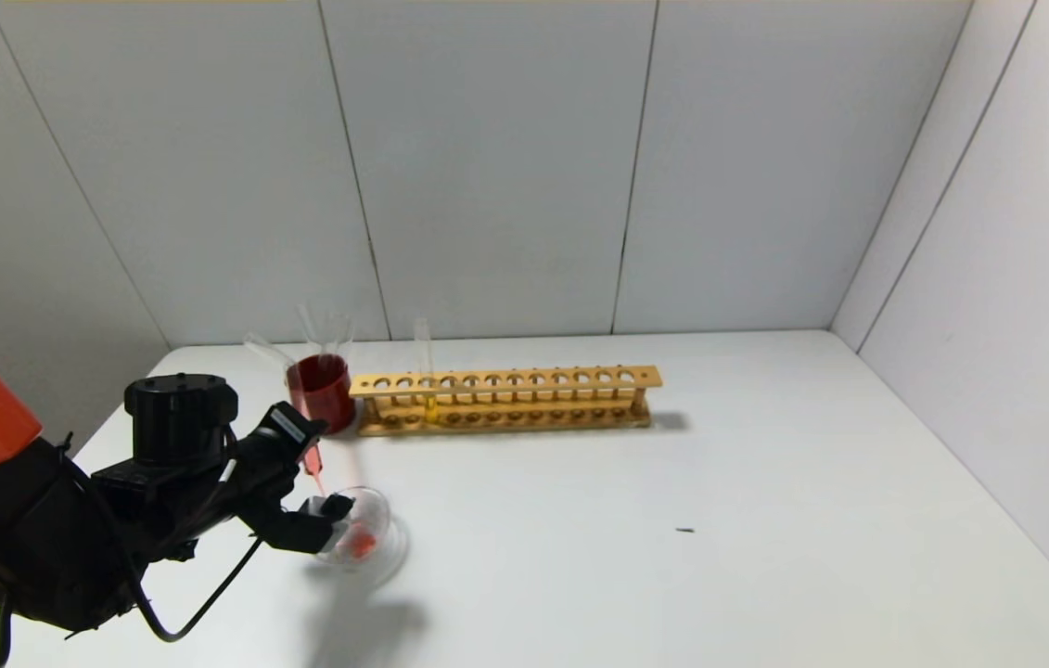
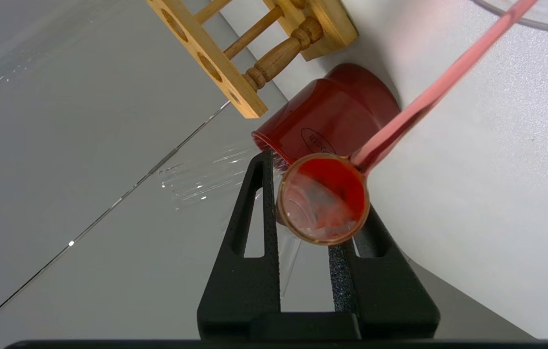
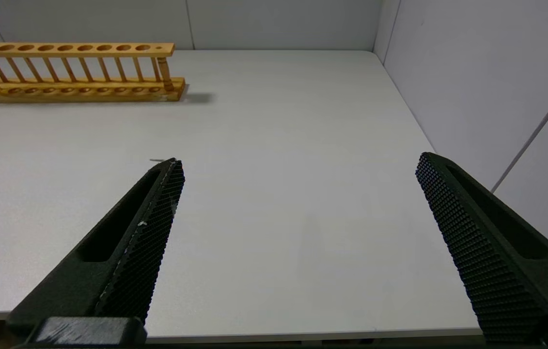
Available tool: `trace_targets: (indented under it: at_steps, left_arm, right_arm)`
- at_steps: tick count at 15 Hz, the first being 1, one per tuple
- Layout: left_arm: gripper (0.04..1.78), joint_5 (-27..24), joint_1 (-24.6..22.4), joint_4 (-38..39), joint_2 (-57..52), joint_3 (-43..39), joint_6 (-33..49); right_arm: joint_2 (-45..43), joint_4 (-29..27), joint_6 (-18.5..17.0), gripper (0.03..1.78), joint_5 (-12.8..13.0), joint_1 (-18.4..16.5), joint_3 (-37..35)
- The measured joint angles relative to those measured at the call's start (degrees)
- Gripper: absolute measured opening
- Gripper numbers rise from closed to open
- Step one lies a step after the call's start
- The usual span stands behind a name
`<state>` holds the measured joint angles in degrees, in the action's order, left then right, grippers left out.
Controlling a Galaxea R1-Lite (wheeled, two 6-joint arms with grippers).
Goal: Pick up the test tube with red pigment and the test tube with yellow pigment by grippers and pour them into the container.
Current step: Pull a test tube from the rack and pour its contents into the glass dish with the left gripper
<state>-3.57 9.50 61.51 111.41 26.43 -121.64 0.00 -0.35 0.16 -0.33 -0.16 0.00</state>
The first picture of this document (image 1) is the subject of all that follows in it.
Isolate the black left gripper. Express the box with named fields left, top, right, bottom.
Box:
left=227, top=400, right=330, bottom=496

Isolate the test tube with red pigment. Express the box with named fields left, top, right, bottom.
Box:
left=300, top=442, right=334, bottom=502

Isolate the test tube with yellow pigment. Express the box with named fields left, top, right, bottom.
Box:
left=413, top=318, right=441, bottom=424

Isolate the wooden test tube rack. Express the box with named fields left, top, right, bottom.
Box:
left=350, top=366, right=662, bottom=437

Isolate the red plastic cup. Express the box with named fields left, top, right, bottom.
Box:
left=286, top=354, right=358, bottom=437

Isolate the clear glass beaker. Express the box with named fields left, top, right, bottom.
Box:
left=307, top=485, right=412, bottom=589

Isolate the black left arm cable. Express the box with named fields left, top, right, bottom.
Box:
left=123, top=533, right=265, bottom=644

